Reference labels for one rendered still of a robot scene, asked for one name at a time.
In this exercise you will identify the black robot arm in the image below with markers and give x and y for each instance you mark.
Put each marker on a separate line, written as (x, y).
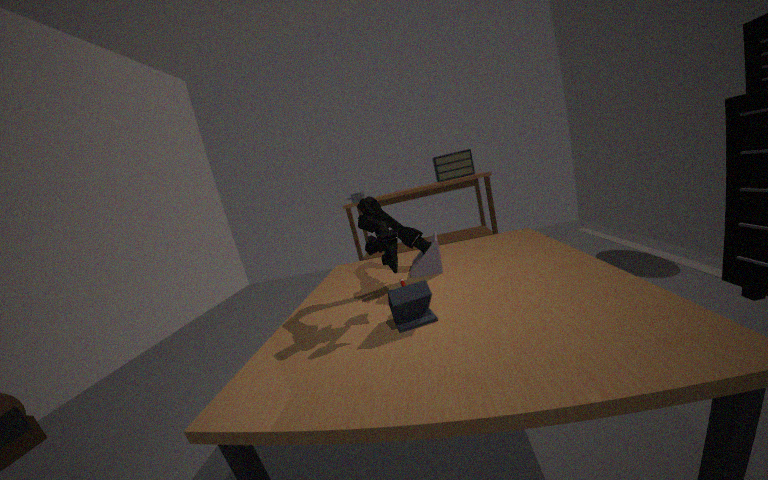
(375, 219)

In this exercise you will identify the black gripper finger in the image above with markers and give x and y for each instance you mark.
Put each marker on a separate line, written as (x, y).
(392, 264)
(391, 245)

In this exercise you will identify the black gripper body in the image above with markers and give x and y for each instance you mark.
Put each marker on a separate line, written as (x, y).
(384, 235)

